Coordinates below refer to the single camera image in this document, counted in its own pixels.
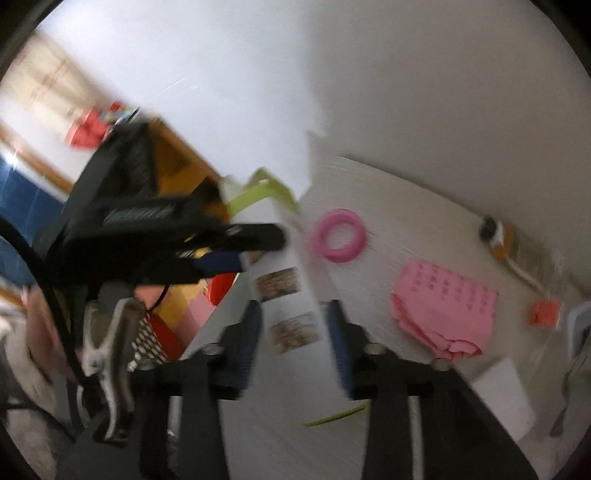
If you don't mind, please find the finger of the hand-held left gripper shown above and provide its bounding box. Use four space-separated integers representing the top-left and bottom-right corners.
157 251 245 284
185 223 288 252

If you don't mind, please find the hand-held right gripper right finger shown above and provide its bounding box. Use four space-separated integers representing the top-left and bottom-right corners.
323 300 539 480

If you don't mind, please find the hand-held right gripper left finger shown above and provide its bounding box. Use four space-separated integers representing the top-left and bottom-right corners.
58 300 265 480

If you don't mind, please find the pink paper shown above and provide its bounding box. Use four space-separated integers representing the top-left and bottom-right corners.
390 259 499 361

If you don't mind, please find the amber bottle with black cap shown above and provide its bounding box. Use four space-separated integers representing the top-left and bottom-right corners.
478 215 561 296

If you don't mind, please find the person's left forearm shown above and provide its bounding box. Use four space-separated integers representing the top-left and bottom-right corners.
0 305 61 462

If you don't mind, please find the person's left hand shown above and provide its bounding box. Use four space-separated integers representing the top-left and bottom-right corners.
27 284 78 385

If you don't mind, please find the brown picture sticker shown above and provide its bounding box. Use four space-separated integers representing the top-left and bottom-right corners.
269 311 322 355
255 267 301 303

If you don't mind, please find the pink foam floor mat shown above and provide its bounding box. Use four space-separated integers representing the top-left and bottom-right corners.
173 281 218 352

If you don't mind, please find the lime green strip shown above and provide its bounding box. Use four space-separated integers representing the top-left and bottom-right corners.
302 402 370 428

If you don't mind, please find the wooden corner cabinet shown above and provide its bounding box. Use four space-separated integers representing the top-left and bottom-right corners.
148 117 232 222

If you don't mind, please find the red round object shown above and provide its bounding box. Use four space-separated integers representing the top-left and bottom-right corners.
150 314 185 361

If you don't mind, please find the red cloth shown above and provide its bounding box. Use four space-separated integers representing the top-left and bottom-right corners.
67 104 134 148

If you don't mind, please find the blue window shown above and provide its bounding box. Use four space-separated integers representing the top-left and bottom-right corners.
0 152 68 287

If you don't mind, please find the brown polka dot cloth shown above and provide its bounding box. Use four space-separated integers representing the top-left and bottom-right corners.
131 314 169 370

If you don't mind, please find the metal spring clip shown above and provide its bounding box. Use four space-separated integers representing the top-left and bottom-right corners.
81 298 148 444

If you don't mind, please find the small white paper sheet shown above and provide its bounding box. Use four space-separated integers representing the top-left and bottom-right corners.
470 357 536 444

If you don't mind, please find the small orange block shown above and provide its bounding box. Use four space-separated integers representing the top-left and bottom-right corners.
529 299 561 328

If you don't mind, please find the pink tape ring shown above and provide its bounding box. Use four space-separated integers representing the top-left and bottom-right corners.
310 209 368 264

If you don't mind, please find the black cable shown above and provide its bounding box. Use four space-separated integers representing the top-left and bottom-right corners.
0 217 93 388

